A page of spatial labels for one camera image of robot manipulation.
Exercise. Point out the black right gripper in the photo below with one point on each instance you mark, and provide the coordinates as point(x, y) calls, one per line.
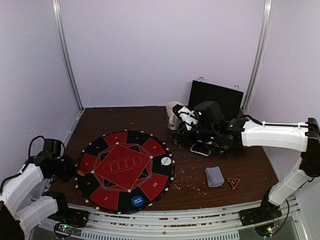
point(185, 133)

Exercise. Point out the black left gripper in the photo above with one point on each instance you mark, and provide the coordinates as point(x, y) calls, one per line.
point(64, 178)

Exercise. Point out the white dealer button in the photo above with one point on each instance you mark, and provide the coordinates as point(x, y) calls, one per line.
point(166, 161)

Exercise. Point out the blue small blind button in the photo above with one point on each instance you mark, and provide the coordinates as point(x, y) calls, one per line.
point(137, 201)

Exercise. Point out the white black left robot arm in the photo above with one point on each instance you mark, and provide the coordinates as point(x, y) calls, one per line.
point(18, 216)

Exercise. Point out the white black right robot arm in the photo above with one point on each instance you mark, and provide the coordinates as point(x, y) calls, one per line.
point(301, 137)

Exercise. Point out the black poker chip case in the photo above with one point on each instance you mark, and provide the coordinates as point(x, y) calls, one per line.
point(229, 101)

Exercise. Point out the cream ceramic mug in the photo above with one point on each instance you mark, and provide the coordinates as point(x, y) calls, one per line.
point(173, 121)

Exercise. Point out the grey playing card deck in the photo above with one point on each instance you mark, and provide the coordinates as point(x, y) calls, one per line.
point(214, 176)

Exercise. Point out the black red triangular token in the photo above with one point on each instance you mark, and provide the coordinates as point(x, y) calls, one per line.
point(234, 182)

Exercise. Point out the round red black poker mat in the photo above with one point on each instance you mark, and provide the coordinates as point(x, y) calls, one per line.
point(123, 164)

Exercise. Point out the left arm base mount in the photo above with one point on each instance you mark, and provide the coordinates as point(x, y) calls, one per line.
point(70, 216)

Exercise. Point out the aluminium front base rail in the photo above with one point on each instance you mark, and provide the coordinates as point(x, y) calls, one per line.
point(216, 223)

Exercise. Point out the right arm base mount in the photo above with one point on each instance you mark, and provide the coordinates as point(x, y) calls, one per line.
point(259, 214)

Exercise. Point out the right aluminium frame post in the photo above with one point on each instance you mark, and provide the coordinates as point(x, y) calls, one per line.
point(260, 51)

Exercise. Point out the aluminium corner frame post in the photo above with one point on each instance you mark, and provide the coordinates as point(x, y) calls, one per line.
point(65, 53)

